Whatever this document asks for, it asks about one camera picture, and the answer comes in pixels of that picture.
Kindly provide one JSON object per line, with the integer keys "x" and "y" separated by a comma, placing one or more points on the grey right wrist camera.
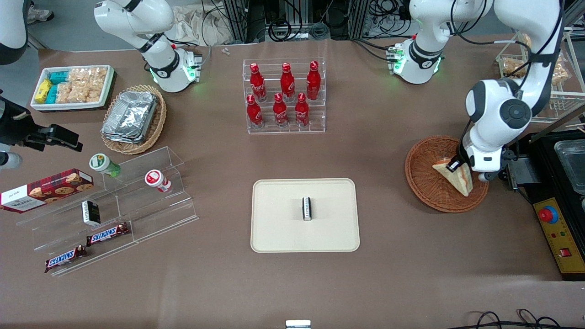
{"x": 9, "y": 160}

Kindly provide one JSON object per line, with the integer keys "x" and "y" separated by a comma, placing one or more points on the bagged snack in rack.
{"x": 514, "y": 66}

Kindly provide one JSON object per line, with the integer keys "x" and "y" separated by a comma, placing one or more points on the small black gum pack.
{"x": 307, "y": 209}
{"x": 91, "y": 213}

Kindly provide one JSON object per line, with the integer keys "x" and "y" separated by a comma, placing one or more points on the white rectangular snack bin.
{"x": 68, "y": 106}

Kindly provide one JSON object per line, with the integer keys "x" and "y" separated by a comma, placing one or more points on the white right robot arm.
{"x": 157, "y": 55}

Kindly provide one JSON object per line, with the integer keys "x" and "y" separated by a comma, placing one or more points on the brown snickers bar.
{"x": 65, "y": 259}
{"x": 108, "y": 234}

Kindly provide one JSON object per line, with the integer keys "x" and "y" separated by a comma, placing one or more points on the stack of foil trays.
{"x": 130, "y": 116}

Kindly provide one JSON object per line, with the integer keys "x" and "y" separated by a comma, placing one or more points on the oval light wicker basket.
{"x": 157, "y": 123}

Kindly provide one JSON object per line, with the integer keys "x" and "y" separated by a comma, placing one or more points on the triangular sandwich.
{"x": 459, "y": 180}

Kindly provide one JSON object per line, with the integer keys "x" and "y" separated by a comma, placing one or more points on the beige plastic tray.
{"x": 283, "y": 228}

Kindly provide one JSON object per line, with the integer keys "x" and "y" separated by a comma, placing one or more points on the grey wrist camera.
{"x": 484, "y": 176}
{"x": 9, "y": 160}

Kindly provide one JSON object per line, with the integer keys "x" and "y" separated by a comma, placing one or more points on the red tartan cookie box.
{"x": 45, "y": 192}

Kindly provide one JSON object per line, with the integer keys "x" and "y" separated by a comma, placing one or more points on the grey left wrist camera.
{"x": 484, "y": 176}

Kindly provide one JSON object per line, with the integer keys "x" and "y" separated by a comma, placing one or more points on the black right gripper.
{"x": 16, "y": 129}

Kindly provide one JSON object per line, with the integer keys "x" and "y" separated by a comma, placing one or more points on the beige crumpled cloth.
{"x": 196, "y": 25}

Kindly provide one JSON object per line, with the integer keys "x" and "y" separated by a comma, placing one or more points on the red cola bottle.
{"x": 301, "y": 111}
{"x": 287, "y": 83}
{"x": 280, "y": 112}
{"x": 257, "y": 84}
{"x": 254, "y": 113}
{"x": 313, "y": 82}

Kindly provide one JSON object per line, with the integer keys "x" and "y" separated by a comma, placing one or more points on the clear acrylic stepped shelf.
{"x": 151, "y": 210}

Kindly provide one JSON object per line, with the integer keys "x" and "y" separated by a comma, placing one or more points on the teal snack pack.
{"x": 52, "y": 94}
{"x": 59, "y": 77}

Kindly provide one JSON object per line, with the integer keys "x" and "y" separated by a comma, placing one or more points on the small white box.
{"x": 298, "y": 324}

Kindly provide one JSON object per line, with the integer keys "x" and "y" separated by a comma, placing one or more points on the clear bag of rice crackers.
{"x": 71, "y": 93}
{"x": 79, "y": 75}
{"x": 97, "y": 84}

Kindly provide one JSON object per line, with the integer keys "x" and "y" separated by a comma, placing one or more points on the red yogurt cup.
{"x": 156, "y": 179}

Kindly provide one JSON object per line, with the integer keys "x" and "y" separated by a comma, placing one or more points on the yellow snack pack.
{"x": 43, "y": 90}

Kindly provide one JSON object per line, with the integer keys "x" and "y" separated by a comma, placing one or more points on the green yogurt cup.
{"x": 103, "y": 164}

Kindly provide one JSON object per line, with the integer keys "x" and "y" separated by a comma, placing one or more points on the grey shoe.
{"x": 40, "y": 13}

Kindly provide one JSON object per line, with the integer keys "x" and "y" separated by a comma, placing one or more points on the yellow black control box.
{"x": 562, "y": 246}

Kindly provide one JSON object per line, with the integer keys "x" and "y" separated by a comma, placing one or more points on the round brown wicker basket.
{"x": 425, "y": 187}

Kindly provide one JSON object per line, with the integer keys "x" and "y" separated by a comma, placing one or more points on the black countertop appliance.
{"x": 544, "y": 173}

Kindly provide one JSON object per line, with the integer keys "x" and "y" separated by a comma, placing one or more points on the clear acrylic bottle rack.
{"x": 315, "y": 123}

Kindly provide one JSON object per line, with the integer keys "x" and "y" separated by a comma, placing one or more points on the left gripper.
{"x": 455, "y": 163}

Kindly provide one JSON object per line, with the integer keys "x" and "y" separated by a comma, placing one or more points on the red emergency stop button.
{"x": 548, "y": 214}

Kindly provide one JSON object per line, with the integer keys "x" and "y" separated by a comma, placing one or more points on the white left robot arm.
{"x": 507, "y": 109}

